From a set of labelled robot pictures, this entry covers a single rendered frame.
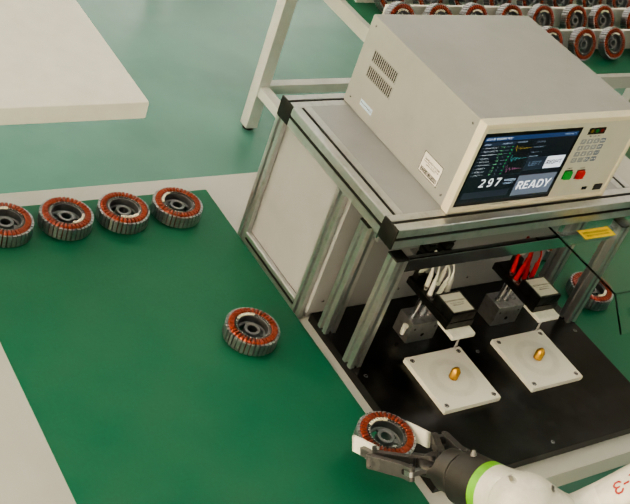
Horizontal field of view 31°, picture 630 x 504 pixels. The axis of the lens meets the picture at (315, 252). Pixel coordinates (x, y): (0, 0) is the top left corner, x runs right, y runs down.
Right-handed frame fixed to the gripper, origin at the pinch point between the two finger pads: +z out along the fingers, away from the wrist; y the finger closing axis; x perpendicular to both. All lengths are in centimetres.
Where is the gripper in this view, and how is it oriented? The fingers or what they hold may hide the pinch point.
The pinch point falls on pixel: (386, 438)
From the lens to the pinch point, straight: 205.6
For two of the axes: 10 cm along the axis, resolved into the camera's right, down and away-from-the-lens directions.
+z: -5.7, -1.8, 8.0
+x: -0.1, -9.8, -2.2
